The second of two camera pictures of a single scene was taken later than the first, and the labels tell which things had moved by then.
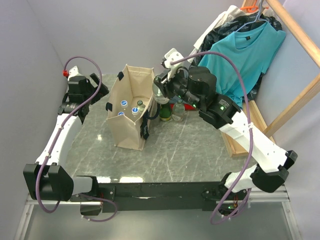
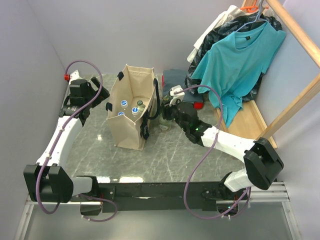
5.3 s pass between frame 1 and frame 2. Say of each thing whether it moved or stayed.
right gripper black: moved
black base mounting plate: stayed
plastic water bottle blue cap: stayed
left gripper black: stayed
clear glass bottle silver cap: stayed
